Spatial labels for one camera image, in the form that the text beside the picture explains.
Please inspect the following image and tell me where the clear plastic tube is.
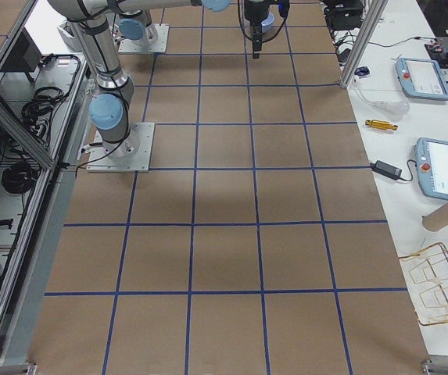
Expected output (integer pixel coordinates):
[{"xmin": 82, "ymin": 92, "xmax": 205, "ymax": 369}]
[{"xmin": 352, "ymin": 76, "xmax": 410, "ymax": 117}]

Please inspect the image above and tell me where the black monitor back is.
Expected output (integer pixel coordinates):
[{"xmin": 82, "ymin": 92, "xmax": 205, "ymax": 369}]
[{"xmin": 0, "ymin": 28, "xmax": 42, "ymax": 82}]

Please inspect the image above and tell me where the copper wire rack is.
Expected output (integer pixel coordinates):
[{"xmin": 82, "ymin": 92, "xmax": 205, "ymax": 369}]
[{"xmin": 399, "ymin": 242, "xmax": 448, "ymax": 327}]

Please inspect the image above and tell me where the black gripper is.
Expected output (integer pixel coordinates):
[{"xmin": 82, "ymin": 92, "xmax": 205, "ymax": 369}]
[{"xmin": 245, "ymin": 0, "xmax": 270, "ymax": 59}]

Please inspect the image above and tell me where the near teach pendant tablet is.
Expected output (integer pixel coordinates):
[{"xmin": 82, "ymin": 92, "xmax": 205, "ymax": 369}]
[{"xmin": 414, "ymin": 137, "xmax": 448, "ymax": 200}]

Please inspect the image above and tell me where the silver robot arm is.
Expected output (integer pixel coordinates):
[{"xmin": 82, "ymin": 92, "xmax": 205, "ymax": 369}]
[
  {"xmin": 49, "ymin": 1, "xmax": 230, "ymax": 157},
  {"xmin": 112, "ymin": 1, "xmax": 231, "ymax": 55}
]

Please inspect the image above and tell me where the aluminium side frame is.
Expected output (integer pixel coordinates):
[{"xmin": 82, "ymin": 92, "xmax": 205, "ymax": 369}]
[{"xmin": 0, "ymin": 0, "xmax": 91, "ymax": 364}]

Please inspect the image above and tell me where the far teach pendant tablet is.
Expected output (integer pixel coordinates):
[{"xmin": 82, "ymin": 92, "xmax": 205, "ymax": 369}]
[{"xmin": 395, "ymin": 58, "xmax": 448, "ymax": 102}]

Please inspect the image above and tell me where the aluminium frame post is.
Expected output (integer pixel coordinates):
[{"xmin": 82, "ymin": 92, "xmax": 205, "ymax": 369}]
[{"xmin": 339, "ymin": 0, "xmax": 388, "ymax": 88}]

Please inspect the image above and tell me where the teach pendant tablet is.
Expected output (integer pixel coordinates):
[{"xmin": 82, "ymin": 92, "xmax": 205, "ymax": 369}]
[
  {"xmin": 414, "ymin": 137, "xmax": 448, "ymax": 200},
  {"xmin": 395, "ymin": 58, "xmax": 448, "ymax": 102}
]

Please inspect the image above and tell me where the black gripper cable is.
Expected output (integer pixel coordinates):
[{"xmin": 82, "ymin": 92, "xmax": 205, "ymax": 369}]
[{"xmin": 237, "ymin": 0, "xmax": 289, "ymax": 43}]

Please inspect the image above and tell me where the small blue mouse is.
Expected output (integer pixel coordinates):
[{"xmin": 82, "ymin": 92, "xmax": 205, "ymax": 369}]
[{"xmin": 354, "ymin": 66, "xmax": 371, "ymax": 77}]

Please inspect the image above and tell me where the black power adapter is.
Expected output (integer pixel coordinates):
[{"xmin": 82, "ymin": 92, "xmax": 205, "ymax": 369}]
[{"xmin": 370, "ymin": 160, "xmax": 402, "ymax": 180}]

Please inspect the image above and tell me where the coiled black cable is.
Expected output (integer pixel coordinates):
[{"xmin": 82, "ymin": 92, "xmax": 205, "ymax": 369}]
[{"xmin": 1, "ymin": 159, "xmax": 39, "ymax": 196}]

